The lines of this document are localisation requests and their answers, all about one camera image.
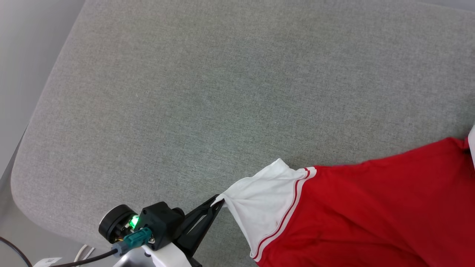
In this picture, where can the red and white garment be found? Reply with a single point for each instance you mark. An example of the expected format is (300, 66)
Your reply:
(371, 215)

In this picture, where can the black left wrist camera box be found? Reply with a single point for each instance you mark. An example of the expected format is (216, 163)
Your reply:
(159, 224)

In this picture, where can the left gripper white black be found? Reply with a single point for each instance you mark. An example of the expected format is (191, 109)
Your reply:
(118, 222)

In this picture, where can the white paper label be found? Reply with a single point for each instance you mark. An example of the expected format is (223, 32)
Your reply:
(47, 262)

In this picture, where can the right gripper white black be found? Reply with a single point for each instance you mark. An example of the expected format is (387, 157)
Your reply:
(472, 148)

